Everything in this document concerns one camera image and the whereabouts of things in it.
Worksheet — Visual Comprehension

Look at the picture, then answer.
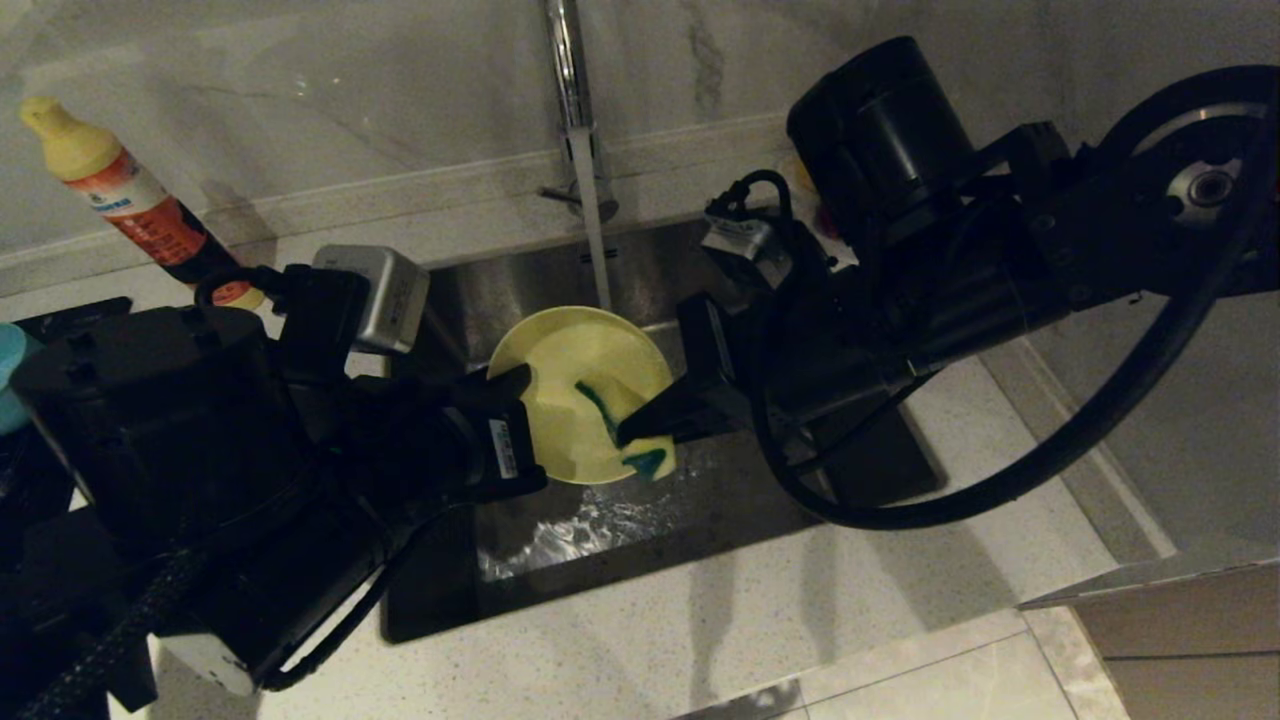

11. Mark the teal bowl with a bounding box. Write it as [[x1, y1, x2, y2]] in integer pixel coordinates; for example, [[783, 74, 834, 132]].
[[0, 322, 43, 436]]

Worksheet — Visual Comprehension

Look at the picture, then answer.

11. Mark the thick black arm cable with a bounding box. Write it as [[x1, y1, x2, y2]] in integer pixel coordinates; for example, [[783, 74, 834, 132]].
[[750, 100, 1280, 531], [20, 550, 201, 720]]

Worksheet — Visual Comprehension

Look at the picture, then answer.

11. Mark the yellow plastic bowl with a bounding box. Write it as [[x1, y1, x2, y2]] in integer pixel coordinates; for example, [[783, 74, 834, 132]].
[[487, 305, 677, 487]]

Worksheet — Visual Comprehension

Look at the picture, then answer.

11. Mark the yellow green sponge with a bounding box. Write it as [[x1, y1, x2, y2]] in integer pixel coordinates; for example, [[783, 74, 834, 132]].
[[574, 380, 669, 482]]

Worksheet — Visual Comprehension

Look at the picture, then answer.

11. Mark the stainless steel sink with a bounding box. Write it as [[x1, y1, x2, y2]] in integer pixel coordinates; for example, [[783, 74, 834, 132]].
[[380, 205, 946, 644]]

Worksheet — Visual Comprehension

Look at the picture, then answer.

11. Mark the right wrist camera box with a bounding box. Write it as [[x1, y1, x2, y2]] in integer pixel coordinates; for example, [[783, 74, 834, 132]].
[[700, 215, 793, 289]]

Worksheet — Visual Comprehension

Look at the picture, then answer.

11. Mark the chrome faucet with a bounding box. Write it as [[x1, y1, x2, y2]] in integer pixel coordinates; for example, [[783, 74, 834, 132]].
[[537, 0, 621, 225]]

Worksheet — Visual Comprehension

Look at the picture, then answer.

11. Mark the clear tap water stream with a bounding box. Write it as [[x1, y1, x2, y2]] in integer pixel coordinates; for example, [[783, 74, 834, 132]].
[[568, 130, 613, 311]]

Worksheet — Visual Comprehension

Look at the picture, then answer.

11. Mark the orange dish soap bottle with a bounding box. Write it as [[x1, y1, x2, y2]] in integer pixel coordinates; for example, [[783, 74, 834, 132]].
[[18, 96, 267, 313]]

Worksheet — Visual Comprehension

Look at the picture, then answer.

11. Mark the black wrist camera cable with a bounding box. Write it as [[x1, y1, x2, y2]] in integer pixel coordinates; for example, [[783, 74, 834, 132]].
[[195, 265, 301, 313], [705, 170, 798, 241]]

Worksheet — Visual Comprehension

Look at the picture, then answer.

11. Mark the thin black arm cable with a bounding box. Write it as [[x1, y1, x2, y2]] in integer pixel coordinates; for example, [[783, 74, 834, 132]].
[[262, 520, 431, 693]]

